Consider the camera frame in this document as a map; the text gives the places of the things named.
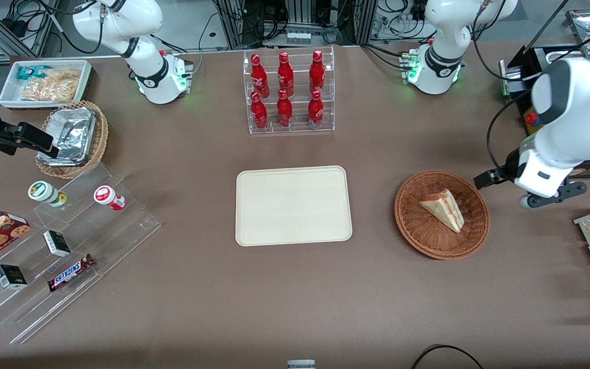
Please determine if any light wicker basket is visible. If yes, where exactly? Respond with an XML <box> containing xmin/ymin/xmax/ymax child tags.
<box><xmin>35</xmin><ymin>100</ymin><xmax>109</xmax><ymax>179</ymax></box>

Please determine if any clear acrylic bottle rack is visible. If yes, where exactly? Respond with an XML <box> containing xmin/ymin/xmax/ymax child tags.
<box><xmin>243</xmin><ymin>46</ymin><xmax>335</xmax><ymax>135</ymax></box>

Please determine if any brown wicker basket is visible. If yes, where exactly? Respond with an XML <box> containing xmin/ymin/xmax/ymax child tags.
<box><xmin>394</xmin><ymin>170</ymin><xmax>490</xmax><ymax>260</ymax></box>

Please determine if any teal snack packet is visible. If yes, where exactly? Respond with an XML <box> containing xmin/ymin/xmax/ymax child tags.
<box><xmin>17</xmin><ymin>64</ymin><xmax>50</xmax><ymax>80</ymax></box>

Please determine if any aluminium foil container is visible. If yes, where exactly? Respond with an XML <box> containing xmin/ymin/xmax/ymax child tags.
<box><xmin>37</xmin><ymin>107</ymin><xmax>96</xmax><ymax>166</ymax></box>

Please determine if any small black box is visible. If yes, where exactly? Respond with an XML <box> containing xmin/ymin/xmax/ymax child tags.
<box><xmin>0</xmin><ymin>264</ymin><xmax>28</xmax><ymax>290</ymax></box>
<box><xmin>43</xmin><ymin>230</ymin><xmax>72</xmax><ymax>257</ymax></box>

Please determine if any black floor cable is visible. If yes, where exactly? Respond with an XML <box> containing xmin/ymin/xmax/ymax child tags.
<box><xmin>410</xmin><ymin>344</ymin><xmax>485</xmax><ymax>369</ymax></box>

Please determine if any green lid cup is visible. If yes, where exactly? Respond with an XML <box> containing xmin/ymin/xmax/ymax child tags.
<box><xmin>28</xmin><ymin>181</ymin><xmax>68</xmax><ymax>208</ymax></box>

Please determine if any clear bag of crackers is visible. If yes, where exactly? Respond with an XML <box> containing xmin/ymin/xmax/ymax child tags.
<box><xmin>21</xmin><ymin>78</ymin><xmax>78</xmax><ymax>103</ymax></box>
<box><xmin>44</xmin><ymin>69</ymin><xmax>81</xmax><ymax>87</ymax></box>

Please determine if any black food warmer machine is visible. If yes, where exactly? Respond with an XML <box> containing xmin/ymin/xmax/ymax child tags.
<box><xmin>499</xmin><ymin>9</ymin><xmax>590</xmax><ymax>180</ymax></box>

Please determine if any Snickers chocolate bar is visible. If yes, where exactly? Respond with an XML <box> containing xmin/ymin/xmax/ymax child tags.
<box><xmin>48</xmin><ymin>254</ymin><xmax>95</xmax><ymax>292</ymax></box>

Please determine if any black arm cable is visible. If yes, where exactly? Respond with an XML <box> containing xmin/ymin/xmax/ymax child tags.
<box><xmin>486</xmin><ymin>72</ymin><xmax>552</xmax><ymax>175</ymax></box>

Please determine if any red cola bottle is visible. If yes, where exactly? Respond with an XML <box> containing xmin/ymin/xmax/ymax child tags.
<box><xmin>309</xmin><ymin>50</ymin><xmax>326</xmax><ymax>94</ymax></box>
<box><xmin>250</xmin><ymin>92</ymin><xmax>268</xmax><ymax>130</ymax></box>
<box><xmin>308</xmin><ymin>90</ymin><xmax>324</xmax><ymax>126</ymax></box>
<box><xmin>277</xmin><ymin>89</ymin><xmax>293</xmax><ymax>128</ymax></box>
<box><xmin>250</xmin><ymin>54</ymin><xmax>270</xmax><ymax>99</ymax></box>
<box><xmin>278</xmin><ymin>52</ymin><xmax>294</xmax><ymax>97</ymax></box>

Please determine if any aluminium frame rack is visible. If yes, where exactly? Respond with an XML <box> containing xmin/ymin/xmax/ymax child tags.
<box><xmin>213</xmin><ymin>0</ymin><xmax>377</xmax><ymax>49</ymax></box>

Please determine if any clear acrylic stepped stand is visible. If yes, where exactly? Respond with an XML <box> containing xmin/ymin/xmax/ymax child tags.
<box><xmin>0</xmin><ymin>163</ymin><xmax>162</xmax><ymax>345</ymax></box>

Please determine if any triangular sandwich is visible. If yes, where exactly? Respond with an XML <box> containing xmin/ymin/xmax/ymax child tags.
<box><xmin>419</xmin><ymin>189</ymin><xmax>465</xmax><ymax>234</ymax></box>

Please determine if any beige plastic tray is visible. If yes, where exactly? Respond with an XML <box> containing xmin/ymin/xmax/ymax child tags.
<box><xmin>235</xmin><ymin>166</ymin><xmax>353</xmax><ymax>247</ymax></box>

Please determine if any red lid cup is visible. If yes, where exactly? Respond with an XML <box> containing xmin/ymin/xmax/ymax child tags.
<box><xmin>94</xmin><ymin>186</ymin><xmax>125</xmax><ymax>211</ymax></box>

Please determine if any white rectangular snack bin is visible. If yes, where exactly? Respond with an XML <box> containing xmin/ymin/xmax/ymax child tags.
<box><xmin>0</xmin><ymin>59</ymin><xmax>93</xmax><ymax>111</ymax></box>

